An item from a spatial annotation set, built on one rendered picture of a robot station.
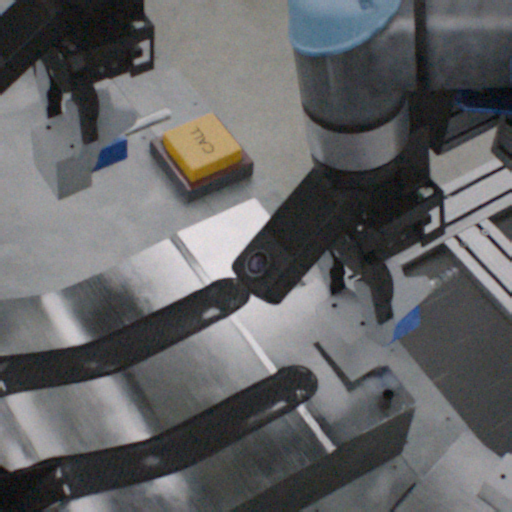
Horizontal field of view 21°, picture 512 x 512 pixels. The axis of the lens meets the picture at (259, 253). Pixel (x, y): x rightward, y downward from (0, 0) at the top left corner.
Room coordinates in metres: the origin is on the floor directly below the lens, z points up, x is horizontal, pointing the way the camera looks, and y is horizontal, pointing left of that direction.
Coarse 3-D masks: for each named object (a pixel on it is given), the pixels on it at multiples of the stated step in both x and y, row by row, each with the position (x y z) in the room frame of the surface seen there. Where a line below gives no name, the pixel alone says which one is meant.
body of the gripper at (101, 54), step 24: (72, 0) 0.79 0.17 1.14; (96, 0) 0.79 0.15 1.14; (120, 0) 0.82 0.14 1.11; (96, 24) 0.81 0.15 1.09; (120, 24) 0.82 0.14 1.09; (144, 24) 0.82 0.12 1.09; (72, 48) 0.79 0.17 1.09; (96, 48) 0.79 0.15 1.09; (120, 48) 0.80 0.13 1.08; (48, 72) 0.81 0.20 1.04; (96, 72) 0.80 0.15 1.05; (120, 72) 0.82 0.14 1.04; (144, 72) 0.82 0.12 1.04
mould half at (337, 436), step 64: (192, 256) 0.74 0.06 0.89; (0, 320) 0.63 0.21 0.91; (64, 320) 0.66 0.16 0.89; (128, 320) 0.67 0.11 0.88; (256, 320) 0.68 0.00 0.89; (128, 384) 0.60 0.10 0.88; (192, 384) 0.61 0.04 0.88; (320, 384) 0.62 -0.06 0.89; (384, 384) 0.63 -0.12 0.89; (0, 448) 0.50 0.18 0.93; (64, 448) 0.51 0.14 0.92; (256, 448) 0.55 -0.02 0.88; (320, 448) 0.56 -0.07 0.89; (384, 448) 0.59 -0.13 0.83
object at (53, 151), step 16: (160, 112) 0.87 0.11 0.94; (32, 128) 0.81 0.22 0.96; (48, 128) 0.82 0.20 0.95; (64, 128) 0.82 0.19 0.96; (144, 128) 0.85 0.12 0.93; (32, 144) 0.81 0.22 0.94; (48, 144) 0.79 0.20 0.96; (64, 144) 0.80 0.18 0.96; (112, 144) 0.81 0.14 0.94; (48, 160) 0.79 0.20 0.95; (64, 160) 0.78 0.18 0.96; (112, 160) 0.81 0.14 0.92; (48, 176) 0.79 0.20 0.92; (64, 176) 0.78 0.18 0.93; (80, 176) 0.79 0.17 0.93; (64, 192) 0.78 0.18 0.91
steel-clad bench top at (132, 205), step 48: (0, 0) 1.14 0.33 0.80; (144, 48) 1.09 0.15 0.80; (0, 96) 0.99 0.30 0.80; (144, 96) 1.01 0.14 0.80; (192, 96) 1.02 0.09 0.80; (0, 144) 0.92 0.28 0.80; (144, 144) 0.95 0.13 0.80; (0, 192) 0.86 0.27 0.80; (48, 192) 0.87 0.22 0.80; (96, 192) 0.87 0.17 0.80; (144, 192) 0.88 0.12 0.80; (240, 192) 0.90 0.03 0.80; (0, 240) 0.80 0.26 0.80; (48, 240) 0.81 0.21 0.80; (96, 240) 0.81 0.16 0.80; (144, 240) 0.82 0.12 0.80; (0, 288) 0.74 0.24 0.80; (48, 288) 0.75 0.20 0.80; (432, 384) 0.69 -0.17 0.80; (432, 432) 0.64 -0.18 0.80; (384, 480) 0.58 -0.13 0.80
